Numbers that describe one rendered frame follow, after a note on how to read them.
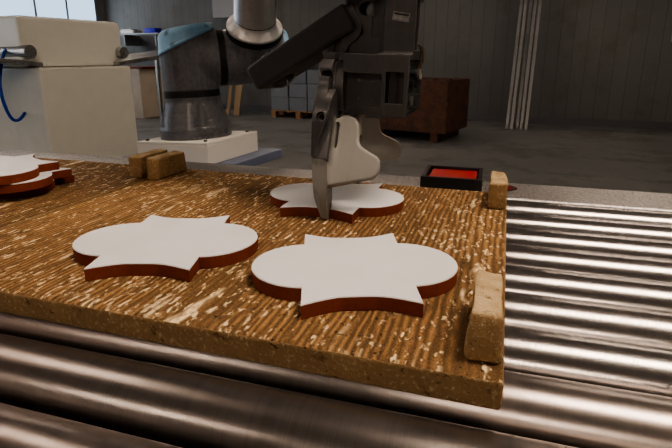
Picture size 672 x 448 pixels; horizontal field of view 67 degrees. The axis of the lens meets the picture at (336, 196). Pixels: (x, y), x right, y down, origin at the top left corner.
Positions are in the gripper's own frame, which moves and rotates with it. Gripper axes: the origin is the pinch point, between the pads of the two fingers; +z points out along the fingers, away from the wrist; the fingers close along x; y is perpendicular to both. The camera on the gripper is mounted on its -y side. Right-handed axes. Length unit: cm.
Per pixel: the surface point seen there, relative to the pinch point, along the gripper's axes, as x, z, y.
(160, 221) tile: -12.9, 0.1, -11.1
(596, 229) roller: 6.3, 2.2, 24.9
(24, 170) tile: -8.0, -1.3, -31.1
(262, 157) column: 53, 9, -34
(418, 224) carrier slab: -4.1, 0.5, 9.0
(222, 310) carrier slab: -23.4, 0.8, 0.8
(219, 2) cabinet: 883, -102, -530
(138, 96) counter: 727, 71, -608
